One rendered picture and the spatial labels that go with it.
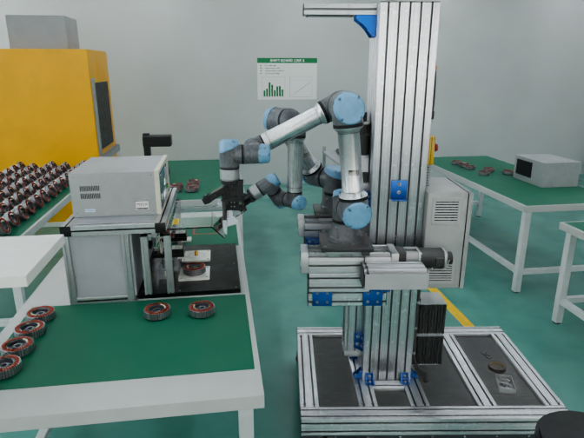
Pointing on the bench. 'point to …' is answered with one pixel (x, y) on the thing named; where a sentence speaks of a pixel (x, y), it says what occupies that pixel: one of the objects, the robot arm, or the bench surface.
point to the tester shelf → (115, 226)
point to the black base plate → (222, 285)
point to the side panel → (98, 268)
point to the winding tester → (118, 186)
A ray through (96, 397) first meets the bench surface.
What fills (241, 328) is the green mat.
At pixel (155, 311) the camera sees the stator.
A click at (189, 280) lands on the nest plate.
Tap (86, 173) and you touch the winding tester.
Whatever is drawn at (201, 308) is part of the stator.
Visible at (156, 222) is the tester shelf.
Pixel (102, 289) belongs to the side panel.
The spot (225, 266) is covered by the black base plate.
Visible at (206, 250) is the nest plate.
